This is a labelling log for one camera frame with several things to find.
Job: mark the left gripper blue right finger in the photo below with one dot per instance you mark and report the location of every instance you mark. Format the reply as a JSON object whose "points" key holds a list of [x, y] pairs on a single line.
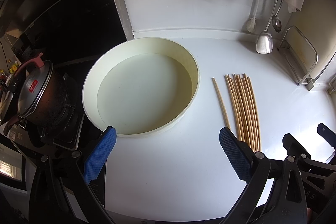
{"points": [[238, 152]]}

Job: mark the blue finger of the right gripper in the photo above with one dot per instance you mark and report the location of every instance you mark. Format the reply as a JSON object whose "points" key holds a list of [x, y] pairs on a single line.
{"points": [[293, 147], [327, 134]]}

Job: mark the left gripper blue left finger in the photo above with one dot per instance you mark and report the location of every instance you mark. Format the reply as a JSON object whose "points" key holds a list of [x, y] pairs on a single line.
{"points": [[96, 160]]}

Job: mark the wooden chopstick seven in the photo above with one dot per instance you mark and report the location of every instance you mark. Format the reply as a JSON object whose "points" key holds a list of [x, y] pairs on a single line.
{"points": [[245, 87]]}

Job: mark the wooden chopstick eight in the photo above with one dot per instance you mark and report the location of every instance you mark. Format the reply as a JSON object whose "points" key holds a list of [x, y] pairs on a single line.
{"points": [[252, 125]]}

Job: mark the wooden chopstick four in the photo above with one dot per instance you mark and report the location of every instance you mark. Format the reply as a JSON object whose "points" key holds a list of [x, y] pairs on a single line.
{"points": [[243, 129]]}

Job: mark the wooden chopstick nine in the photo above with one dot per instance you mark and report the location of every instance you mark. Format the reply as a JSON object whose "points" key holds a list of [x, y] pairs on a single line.
{"points": [[255, 111]]}

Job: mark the wooden chopstick six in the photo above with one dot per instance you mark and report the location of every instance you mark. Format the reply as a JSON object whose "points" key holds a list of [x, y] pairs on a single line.
{"points": [[247, 112]]}

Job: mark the wooden chopstick one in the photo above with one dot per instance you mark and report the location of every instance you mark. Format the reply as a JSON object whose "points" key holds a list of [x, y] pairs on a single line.
{"points": [[221, 103]]}

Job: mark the wooden chopstick ten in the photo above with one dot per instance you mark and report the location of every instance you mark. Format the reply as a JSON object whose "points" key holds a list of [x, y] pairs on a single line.
{"points": [[257, 108]]}

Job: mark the wooden chopstick two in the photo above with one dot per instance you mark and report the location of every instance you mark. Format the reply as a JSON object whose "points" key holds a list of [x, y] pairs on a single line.
{"points": [[232, 108]]}

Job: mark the black gas stove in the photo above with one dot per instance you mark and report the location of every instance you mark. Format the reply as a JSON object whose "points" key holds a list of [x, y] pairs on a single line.
{"points": [[64, 133]]}

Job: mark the pot with glass lid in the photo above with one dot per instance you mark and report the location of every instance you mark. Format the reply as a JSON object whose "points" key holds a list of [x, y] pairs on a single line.
{"points": [[43, 97]]}

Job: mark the round white basin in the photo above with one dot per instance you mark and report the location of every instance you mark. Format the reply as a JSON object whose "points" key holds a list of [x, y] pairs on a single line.
{"points": [[141, 87]]}

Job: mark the steel spatula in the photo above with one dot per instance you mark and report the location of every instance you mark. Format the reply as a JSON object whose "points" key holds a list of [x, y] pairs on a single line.
{"points": [[264, 44]]}

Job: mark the steel ladle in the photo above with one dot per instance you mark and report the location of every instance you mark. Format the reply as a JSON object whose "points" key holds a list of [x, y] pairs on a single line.
{"points": [[276, 22]]}

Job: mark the white dish brush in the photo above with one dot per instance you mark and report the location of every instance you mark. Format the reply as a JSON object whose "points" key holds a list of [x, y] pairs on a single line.
{"points": [[251, 22]]}

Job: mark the steel wire rack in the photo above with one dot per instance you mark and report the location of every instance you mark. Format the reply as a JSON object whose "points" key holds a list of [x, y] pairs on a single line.
{"points": [[302, 59]]}

